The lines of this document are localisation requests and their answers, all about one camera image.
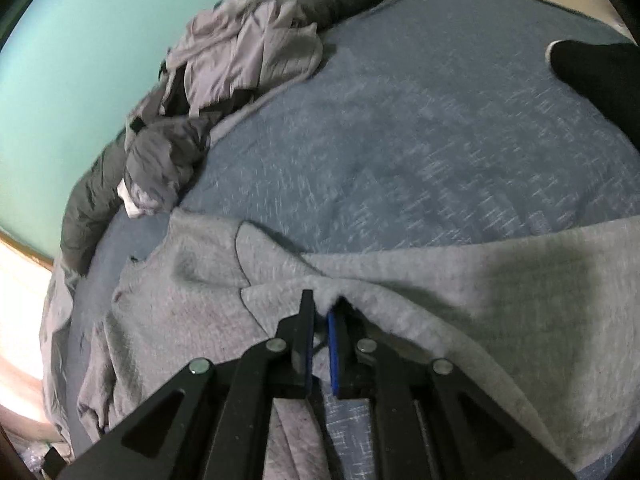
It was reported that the light grey blanket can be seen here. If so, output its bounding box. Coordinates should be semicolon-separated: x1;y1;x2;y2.
40;260;76;446

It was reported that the black folded garment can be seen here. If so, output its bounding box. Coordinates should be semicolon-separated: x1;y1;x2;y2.
547;40;640;156

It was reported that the wooden window frame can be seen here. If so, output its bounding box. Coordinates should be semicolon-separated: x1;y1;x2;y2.
0;227;53;267

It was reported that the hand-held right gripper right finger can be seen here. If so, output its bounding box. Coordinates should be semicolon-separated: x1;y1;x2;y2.
327;297;576;480

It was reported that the grey sweater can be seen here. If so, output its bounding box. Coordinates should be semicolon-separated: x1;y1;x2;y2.
77;207;640;480

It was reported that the pile of grey clothes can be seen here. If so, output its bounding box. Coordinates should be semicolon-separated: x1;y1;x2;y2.
160;0;323;121

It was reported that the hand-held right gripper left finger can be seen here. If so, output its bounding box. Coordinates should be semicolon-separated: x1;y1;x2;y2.
60;289;316;480

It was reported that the white shirt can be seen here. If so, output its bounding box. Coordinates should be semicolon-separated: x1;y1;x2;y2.
118;180;147;218

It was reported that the pink curtain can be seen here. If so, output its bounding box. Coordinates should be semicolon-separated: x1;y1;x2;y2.
0;240;53;436

